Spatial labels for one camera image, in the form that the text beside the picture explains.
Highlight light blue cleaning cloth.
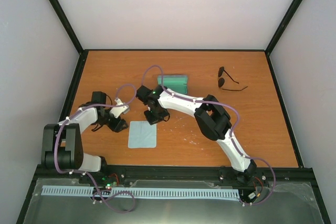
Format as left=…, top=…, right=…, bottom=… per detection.
left=128, top=121, right=157, bottom=149

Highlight grey-blue glasses case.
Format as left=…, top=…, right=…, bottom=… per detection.
left=163, top=74, right=188, bottom=94

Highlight dark round sunglasses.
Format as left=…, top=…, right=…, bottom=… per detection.
left=217, top=66, right=248, bottom=92

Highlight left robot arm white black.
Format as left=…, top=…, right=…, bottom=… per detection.
left=41, top=91, right=129, bottom=184

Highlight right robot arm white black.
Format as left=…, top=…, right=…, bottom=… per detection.
left=136, top=85, right=257, bottom=185

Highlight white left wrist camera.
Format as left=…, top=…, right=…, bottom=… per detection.
left=109, top=98, right=130, bottom=118

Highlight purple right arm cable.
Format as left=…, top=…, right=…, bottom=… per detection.
left=141, top=65, right=277, bottom=207

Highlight light blue slotted cable duct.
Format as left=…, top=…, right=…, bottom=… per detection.
left=40, top=185, right=240, bottom=201

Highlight black corner frame post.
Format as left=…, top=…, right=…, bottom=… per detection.
left=33, top=0, right=85, bottom=55
left=265, top=0, right=320, bottom=55

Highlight black mounting rail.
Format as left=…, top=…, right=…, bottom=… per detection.
left=33, top=165, right=317, bottom=188

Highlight black right corner frame post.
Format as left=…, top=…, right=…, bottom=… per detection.
left=265, top=0, right=320, bottom=55

